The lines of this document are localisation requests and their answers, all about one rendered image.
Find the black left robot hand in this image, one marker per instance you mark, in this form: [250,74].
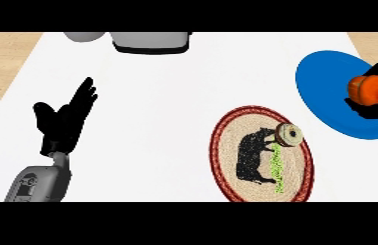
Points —
[64,125]

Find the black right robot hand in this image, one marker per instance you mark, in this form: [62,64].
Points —
[364,110]

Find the orange squash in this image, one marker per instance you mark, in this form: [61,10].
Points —
[365,90]

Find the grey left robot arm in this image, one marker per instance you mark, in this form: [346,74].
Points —
[42,182]

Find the blue plate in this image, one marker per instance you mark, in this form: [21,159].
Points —
[322,89]

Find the oval woven cow placemat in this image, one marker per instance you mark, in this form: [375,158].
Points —
[246,185]

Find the tan can with pale end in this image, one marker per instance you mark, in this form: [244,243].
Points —
[290,135]

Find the grey appliance with black base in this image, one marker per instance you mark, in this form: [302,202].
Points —
[150,42]

